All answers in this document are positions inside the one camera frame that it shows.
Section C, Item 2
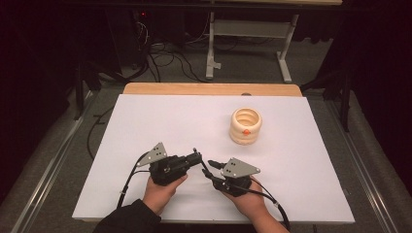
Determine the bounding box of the wooden table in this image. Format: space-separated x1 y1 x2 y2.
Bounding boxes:
122 82 303 97

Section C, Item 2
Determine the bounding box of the metal floor rail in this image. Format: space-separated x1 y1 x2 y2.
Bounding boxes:
11 90 95 233
325 100 406 233

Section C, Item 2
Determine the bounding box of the black metal stand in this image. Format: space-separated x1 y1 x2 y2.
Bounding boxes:
73 61 101 120
299 69 353 132

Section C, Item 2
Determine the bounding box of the dark computer tower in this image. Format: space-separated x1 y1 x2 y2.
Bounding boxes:
106 9 154 71

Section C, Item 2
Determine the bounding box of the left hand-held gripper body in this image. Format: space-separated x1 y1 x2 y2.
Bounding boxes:
135 142 195 187

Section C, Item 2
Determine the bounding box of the black floor cable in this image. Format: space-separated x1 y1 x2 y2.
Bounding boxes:
86 106 115 161

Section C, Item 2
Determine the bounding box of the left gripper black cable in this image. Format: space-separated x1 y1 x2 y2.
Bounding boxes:
116 151 152 210

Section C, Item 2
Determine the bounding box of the person's left hand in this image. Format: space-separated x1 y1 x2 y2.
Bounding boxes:
142 174 189 216

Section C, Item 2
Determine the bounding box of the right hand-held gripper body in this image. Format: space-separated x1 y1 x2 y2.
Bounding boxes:
212 157 261 198

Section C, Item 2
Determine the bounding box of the person's right hand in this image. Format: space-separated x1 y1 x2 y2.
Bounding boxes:
222 177 270 224

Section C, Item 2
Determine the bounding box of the bundle of floor cables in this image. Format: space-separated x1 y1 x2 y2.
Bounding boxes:
132 18 208 83

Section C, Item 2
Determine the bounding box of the white table sheet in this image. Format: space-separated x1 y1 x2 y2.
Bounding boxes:
71 93 356 224

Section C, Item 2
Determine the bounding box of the cream ringed duck cup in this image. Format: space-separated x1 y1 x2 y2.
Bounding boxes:
228 107 263 146

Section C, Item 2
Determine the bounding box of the grey metal table frame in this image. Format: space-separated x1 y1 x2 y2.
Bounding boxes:
200 0 344 83

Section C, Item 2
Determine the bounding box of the black makeup brush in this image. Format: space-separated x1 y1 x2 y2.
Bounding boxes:
192 147 215 179

